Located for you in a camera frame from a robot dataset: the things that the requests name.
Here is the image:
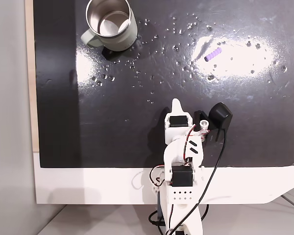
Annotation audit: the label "purple ribbed pen grip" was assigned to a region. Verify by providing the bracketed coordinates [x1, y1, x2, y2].
[204, 47, 223, 62]

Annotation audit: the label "black table mat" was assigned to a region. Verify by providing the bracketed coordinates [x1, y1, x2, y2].
[32, 0, 294, 169]

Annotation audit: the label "pale green steel mug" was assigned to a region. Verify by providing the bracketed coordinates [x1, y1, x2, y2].
[80, 0, 139, 52]

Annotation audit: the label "red white servo wires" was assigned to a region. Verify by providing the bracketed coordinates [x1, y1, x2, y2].
[148, 123, 211, 187]

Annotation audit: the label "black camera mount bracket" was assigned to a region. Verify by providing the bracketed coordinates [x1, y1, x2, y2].
[194, 110, 212, 128]

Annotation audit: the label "black camera box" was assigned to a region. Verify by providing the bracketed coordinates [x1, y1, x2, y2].
[208, 102, 234, 131]

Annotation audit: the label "black camera cable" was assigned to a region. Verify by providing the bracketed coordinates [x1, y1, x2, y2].
[148, 127, 227, 235]

